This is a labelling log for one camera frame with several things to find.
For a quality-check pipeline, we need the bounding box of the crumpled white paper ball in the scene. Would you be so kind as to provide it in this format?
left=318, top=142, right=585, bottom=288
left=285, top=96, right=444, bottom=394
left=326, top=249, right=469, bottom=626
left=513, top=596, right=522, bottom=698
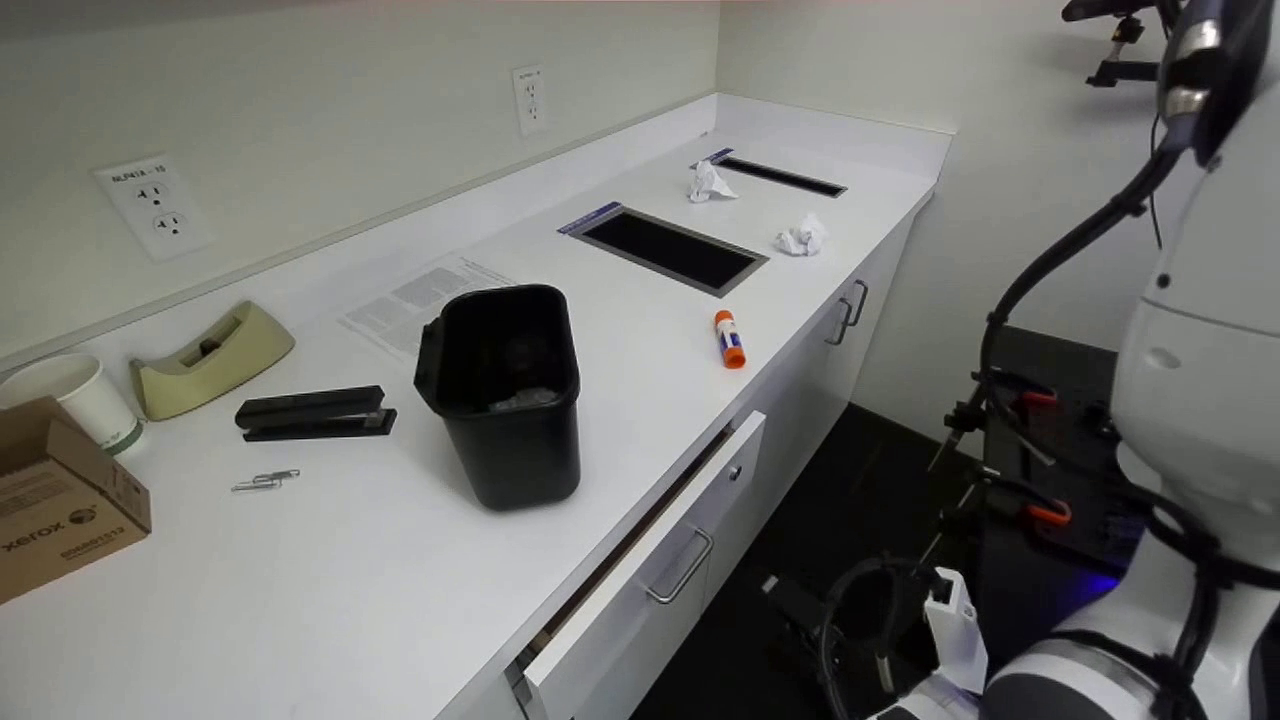
left=679, top=157, right=740, bottom=209
left=768, top=213, right=833, bottom=261

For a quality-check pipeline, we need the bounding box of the black stapler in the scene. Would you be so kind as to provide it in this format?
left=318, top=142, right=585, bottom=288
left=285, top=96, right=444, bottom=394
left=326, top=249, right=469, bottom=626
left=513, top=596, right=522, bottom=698
left=231, top=380, right=406, bottom=448

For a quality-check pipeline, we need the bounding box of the orange black clamp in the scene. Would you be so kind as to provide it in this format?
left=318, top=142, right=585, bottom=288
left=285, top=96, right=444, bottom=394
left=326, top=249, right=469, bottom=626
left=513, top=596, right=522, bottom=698
left=982, top=371, right=1073, bottom=421
left=982, top=476, right=1082, bottom=537

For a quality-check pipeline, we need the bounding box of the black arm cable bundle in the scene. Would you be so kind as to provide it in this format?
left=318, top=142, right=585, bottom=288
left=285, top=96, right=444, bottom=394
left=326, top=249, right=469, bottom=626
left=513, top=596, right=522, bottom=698
left=813, top=125, right=1251, bottom=720

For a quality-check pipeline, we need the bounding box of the brown cardboard box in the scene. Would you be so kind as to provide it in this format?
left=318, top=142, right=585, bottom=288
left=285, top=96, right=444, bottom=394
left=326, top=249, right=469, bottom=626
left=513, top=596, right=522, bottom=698
left=0, top=394, right=157, bottom=609

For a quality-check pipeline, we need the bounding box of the rectangular countertop trash opening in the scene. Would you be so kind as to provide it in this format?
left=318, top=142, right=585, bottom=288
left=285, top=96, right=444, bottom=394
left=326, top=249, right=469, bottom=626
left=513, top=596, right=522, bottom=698
left=704, top=144, right=854, bottom=204
left=558, top=196, right=777, bottom=302

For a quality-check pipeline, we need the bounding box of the orange glue stick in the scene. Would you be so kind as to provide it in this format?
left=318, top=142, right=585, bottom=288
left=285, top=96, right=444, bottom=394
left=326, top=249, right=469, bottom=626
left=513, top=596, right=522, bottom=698
left=710, top=303, right=751, bottom=371

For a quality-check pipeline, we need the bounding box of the metal cabinet door handle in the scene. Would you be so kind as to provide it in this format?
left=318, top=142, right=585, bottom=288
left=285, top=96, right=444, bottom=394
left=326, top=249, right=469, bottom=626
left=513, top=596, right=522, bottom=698
left=844, top=272, right=875, bottom=334
left=824, top=294, right=860, bottom=353

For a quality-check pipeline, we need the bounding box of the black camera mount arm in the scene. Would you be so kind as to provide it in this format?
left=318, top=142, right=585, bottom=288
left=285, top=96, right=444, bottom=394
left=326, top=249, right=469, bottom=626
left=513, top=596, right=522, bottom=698
left=1061, top=0, right=1191, bottom=91

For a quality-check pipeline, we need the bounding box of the metal drawer handle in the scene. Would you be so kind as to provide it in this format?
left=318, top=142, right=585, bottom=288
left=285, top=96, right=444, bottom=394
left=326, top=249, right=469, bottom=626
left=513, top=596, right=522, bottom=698
left=637, top=530, right=721, bottom=609

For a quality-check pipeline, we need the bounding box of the black landfill waste bin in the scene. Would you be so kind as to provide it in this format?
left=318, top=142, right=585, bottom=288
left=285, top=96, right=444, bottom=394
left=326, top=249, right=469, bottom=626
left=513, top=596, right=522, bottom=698
left=414, top=279, right=590, bottom=517

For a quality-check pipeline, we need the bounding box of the beige tape dispenser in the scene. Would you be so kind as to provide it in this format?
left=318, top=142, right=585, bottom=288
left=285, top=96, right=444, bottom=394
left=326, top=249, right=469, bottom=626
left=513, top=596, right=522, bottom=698
left=130, top=296, right=302, bottom=429

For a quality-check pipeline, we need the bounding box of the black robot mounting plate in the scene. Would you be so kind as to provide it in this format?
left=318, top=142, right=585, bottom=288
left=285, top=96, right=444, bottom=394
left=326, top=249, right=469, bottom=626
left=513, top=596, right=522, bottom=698
left=932, top=323, right=1164, bottom=606

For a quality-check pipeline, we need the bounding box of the white cabinet drawer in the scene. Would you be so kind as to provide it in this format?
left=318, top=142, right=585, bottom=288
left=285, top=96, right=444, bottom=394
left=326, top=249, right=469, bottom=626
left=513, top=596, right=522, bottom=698
left=510, top=409, right=772, bottom=720

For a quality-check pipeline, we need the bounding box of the white paper cup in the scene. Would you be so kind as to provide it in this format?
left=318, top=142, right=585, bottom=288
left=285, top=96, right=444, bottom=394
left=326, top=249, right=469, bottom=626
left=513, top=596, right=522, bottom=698
left=0, top=345, right=144, bottom=461

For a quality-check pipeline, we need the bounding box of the white counter cabinet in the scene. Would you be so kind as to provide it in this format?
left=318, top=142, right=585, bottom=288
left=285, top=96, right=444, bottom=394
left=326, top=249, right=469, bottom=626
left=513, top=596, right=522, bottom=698
left=438, top=209, right=927, bottom=720

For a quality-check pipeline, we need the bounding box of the white wall power outlet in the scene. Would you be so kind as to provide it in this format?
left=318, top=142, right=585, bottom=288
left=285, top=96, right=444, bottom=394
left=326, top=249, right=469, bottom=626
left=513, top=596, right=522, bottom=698
left=96, top=153, right=219, bottom=263
left=513, top=65, right=552, bottom=142

